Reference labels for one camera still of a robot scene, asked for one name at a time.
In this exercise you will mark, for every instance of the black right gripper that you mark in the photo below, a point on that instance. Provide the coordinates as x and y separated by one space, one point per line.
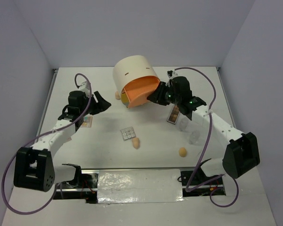
157 96

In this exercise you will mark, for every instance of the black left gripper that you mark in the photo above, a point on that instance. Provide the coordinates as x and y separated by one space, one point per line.
102 105

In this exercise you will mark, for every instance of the orange top drawer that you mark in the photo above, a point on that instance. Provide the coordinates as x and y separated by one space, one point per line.
135 93

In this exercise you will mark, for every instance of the beige gourd makeup sponge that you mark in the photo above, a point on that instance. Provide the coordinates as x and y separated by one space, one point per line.
136 143

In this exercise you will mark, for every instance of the orange egg makeup sponge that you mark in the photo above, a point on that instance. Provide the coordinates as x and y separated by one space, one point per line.
182 152

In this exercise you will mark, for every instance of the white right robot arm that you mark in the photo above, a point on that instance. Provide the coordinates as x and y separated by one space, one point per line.
241 149

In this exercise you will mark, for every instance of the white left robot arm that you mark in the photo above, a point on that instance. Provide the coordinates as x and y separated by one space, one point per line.
34 167

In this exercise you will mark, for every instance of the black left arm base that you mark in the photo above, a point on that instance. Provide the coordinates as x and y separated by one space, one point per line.
73 184

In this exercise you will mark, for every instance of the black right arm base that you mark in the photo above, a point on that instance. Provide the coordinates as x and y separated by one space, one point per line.
198 178

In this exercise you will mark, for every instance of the colourful glitter eyeshadow palette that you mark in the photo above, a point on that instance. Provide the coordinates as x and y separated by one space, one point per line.
87 121

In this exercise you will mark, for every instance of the brown eyeshadow palette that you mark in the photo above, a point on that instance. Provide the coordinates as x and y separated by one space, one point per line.
174 114

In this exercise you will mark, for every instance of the clear grey eyeshadow palette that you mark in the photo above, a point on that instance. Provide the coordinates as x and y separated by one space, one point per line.
128 133

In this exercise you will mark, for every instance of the cream round drawer organizer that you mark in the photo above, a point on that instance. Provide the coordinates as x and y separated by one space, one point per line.
129 69

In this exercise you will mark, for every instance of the silver foil tape panel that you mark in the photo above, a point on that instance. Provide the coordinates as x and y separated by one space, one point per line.
139 186

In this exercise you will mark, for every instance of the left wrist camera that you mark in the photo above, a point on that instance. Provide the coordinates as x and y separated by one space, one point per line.
85 87

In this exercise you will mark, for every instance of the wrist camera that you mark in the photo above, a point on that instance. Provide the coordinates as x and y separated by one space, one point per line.
85 87
171 74

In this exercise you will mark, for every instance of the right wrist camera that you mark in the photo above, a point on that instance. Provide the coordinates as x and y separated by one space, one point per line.
171 74

